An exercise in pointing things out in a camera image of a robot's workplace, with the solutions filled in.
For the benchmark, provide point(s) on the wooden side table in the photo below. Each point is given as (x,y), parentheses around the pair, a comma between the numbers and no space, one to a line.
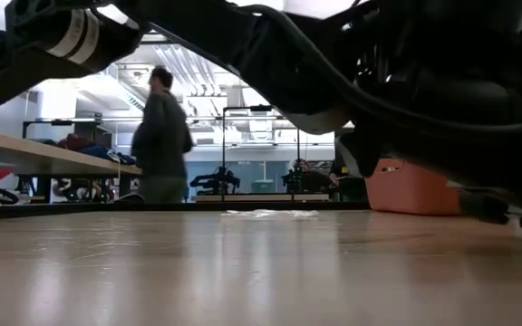
(39,156)

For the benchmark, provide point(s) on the pile of clothes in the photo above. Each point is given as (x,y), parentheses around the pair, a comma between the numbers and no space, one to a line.
(107,154)

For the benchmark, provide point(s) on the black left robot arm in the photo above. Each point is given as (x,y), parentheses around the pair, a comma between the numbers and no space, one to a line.
(265,59)

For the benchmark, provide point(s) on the black lab robot rig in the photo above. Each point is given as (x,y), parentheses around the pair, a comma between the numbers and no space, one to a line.
(306,181)

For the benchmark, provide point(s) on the orange plastic bin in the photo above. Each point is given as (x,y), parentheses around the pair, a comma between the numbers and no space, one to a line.
(410,190)

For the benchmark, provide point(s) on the small black lab robot arm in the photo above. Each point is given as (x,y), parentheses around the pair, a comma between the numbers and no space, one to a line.
(218,181)

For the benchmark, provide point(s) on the tall black rig frame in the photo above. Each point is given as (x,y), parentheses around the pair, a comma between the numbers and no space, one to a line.
(223,149)

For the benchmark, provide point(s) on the clear zip bag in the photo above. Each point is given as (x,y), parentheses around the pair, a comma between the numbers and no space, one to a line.
(270,213)

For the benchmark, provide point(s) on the person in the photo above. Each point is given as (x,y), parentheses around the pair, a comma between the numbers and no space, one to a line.
(161,136)

